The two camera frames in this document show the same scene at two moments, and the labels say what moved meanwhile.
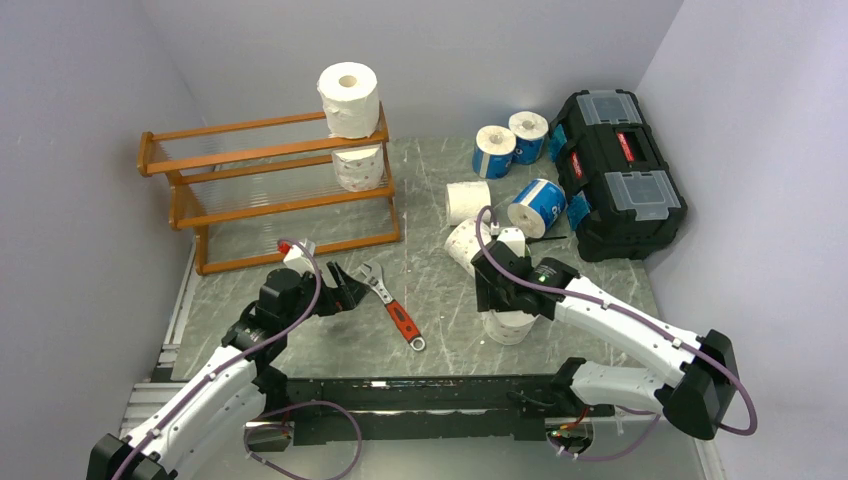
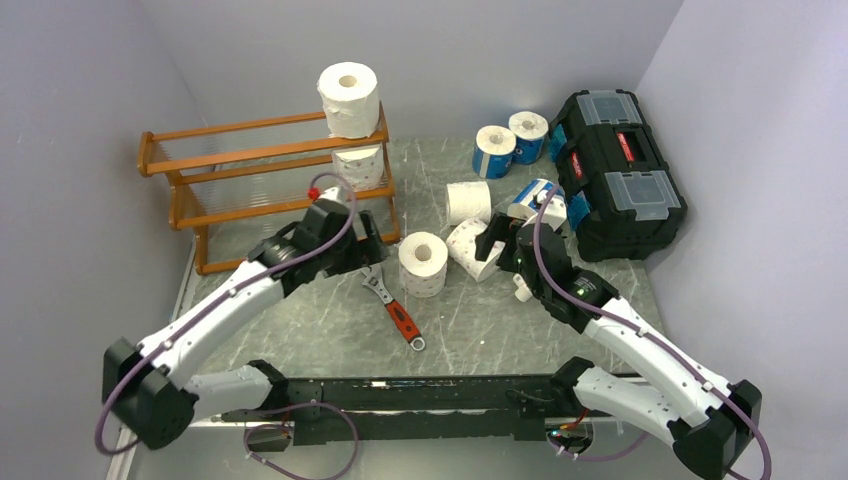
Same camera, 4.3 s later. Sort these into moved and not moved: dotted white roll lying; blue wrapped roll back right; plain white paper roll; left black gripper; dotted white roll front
Moved: left black gripper; dotted white roll front
Not moved: dotted white roll lying; plain white paper roll; blue wrapped roll back right
